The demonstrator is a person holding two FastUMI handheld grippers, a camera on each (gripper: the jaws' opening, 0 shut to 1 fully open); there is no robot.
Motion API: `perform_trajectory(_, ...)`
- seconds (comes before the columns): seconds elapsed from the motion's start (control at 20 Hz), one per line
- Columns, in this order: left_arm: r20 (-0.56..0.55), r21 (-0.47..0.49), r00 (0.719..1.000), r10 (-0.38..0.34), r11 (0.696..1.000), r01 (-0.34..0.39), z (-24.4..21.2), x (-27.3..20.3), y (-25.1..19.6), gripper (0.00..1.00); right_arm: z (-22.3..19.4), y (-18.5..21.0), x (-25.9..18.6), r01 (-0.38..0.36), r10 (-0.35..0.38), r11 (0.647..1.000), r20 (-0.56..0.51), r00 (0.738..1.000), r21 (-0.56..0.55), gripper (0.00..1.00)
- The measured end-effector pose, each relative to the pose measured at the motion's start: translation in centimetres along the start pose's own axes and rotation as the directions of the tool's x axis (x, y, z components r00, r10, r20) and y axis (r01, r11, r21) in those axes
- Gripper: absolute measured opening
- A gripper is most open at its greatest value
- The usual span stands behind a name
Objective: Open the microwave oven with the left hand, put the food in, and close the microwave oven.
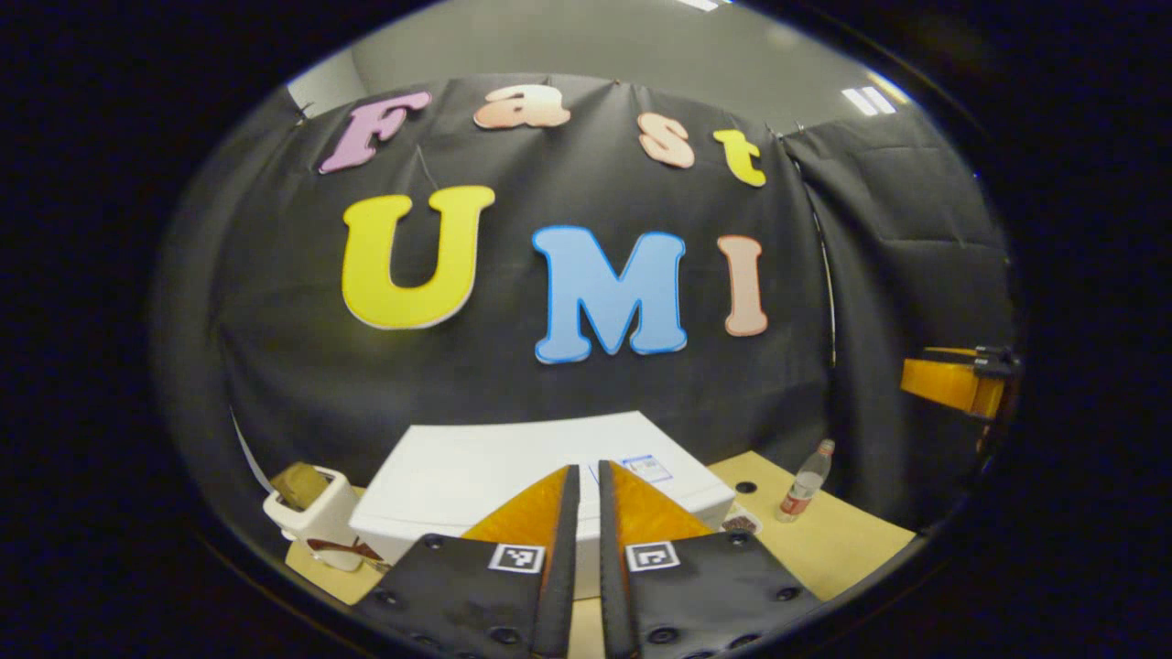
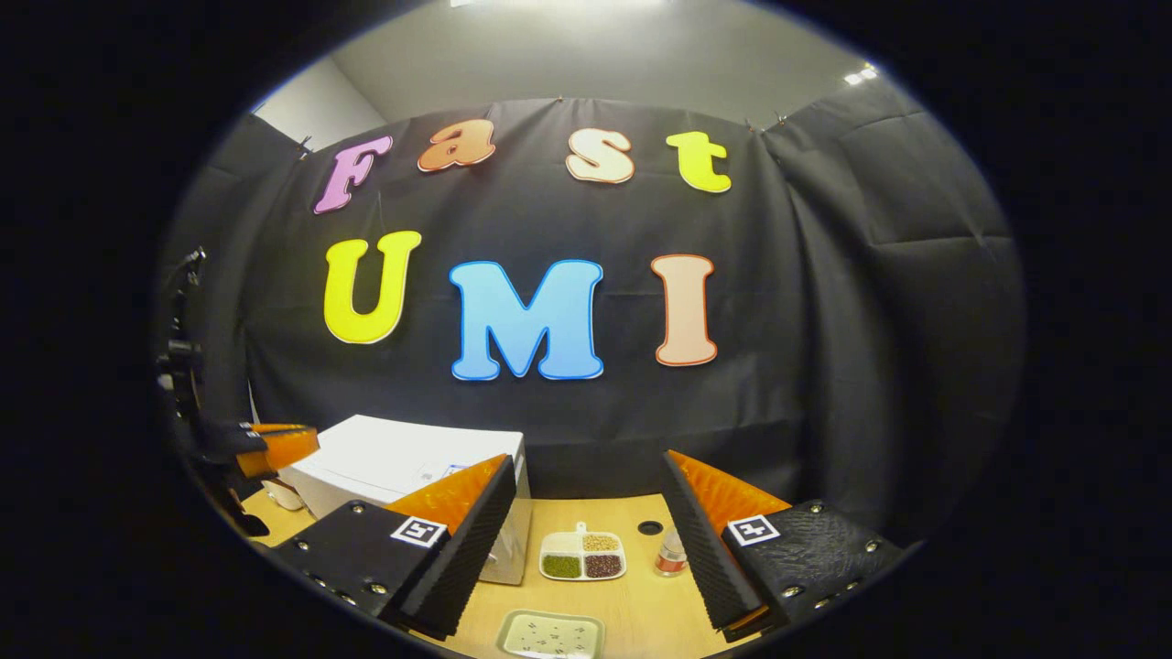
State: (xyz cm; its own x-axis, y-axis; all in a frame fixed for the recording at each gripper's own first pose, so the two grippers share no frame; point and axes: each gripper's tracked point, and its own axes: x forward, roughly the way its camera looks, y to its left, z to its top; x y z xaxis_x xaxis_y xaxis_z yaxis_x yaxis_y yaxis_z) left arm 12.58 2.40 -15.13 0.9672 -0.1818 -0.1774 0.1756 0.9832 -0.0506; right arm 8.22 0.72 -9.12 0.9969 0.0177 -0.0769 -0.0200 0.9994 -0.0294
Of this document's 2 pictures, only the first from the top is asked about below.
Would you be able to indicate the white toaster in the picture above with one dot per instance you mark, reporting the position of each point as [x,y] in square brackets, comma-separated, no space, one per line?
[320,522]

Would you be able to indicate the brown bread slice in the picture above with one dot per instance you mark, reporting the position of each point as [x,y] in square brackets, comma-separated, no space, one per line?
[298,485]

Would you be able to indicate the white microwave oven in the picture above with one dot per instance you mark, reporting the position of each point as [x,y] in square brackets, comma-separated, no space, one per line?
[476,476]

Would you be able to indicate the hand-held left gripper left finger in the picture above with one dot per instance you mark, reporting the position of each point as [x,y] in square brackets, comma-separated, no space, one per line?
[560,595]

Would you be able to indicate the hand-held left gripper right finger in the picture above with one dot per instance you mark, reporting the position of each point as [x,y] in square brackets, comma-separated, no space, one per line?
[615,595]

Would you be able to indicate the clear plastic water bottle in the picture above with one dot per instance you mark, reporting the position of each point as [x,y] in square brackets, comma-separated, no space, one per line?
[801,494]

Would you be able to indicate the ceiling light panel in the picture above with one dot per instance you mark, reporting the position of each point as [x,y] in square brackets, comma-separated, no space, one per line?
[703,5]
[868,100]

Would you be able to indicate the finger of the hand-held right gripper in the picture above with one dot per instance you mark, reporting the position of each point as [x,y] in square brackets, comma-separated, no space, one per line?
[952,351]
[948,384]

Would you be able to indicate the white divided dish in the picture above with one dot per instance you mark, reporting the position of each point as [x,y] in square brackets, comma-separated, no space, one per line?
[743,524]

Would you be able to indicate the dark brown utensil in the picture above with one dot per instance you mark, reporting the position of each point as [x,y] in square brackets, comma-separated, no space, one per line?
[343,549]

